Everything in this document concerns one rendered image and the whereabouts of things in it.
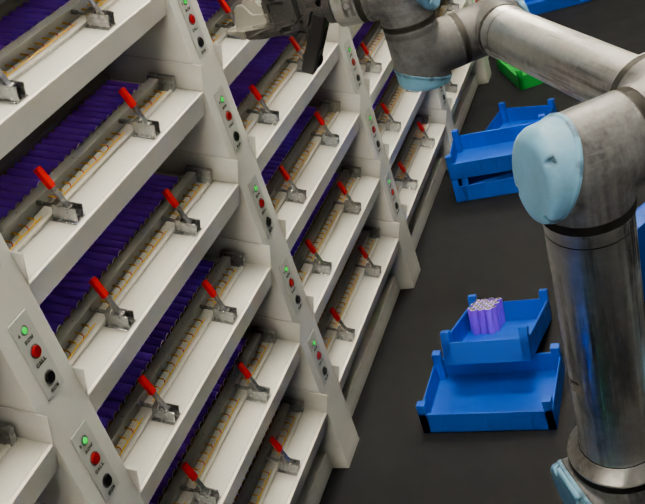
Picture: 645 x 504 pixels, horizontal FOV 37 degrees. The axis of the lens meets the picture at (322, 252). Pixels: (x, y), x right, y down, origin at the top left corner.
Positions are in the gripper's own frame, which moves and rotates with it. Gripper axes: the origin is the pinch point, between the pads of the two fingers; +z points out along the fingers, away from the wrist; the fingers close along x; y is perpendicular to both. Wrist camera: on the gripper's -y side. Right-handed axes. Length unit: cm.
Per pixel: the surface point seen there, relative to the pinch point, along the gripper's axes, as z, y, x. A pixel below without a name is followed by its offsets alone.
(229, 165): 7.8, -22.6, 4.9
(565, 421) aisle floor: -40, -101, -9
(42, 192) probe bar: 13.9, -2.9, 47.4
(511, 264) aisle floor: -19, -101, -73
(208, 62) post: 7.4, -4.3, -0.7
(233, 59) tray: 7.4, -7.8, -10.4
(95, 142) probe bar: 13.9, -3.2, 31.1
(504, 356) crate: -27, -90, -19
